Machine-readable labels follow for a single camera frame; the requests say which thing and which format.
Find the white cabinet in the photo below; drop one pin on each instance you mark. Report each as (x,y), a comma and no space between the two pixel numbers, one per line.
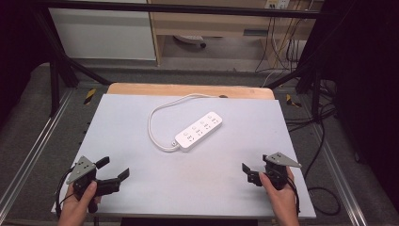
(103,33)

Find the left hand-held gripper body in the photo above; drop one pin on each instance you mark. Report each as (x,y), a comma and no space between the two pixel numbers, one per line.
(82,171)

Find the person's right hand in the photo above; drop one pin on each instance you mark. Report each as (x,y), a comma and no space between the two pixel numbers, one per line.
(280,197)

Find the black metal frame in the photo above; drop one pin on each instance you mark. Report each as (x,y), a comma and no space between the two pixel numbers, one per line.
(175,8)

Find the white power strip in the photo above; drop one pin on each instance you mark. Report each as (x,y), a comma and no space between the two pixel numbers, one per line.
(199,132)

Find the white wall socket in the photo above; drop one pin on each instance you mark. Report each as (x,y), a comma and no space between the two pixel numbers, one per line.
(277,3)

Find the person's left hand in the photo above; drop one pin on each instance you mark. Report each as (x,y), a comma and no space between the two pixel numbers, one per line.
(78,205)

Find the black curtain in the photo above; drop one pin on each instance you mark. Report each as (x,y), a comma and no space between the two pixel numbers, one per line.
(367,88)
(15,53)

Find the wooden desk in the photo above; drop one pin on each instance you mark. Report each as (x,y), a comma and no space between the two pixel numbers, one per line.
(213,23)

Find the grey power strip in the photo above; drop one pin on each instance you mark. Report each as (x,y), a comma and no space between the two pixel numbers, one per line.
(189,38)

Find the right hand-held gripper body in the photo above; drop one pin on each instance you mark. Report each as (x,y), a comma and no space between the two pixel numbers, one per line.
(276,171)

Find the wooden table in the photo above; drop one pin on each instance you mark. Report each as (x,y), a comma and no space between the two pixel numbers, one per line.
(188,89)

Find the aluminium floor rail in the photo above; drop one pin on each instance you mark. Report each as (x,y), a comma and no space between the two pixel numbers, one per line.
(34,147)
(342,179)

